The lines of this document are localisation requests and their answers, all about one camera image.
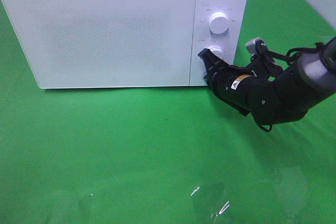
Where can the white microwave knob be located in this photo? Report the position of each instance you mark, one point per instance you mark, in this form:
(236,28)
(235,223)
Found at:
(217,51)
(218,22)

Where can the white microwave door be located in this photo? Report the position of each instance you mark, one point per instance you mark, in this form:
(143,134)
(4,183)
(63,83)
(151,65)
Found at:
(105,43)

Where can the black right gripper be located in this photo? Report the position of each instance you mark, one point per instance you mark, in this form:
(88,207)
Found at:
(246,89)

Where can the white microwave oven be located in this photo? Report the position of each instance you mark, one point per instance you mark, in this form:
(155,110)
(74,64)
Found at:
(202,37)

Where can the green table mat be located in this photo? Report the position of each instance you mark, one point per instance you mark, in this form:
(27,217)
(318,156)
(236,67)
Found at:
(154,155)

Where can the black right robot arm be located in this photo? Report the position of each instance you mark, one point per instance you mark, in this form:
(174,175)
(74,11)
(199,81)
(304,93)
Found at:
(306,77)

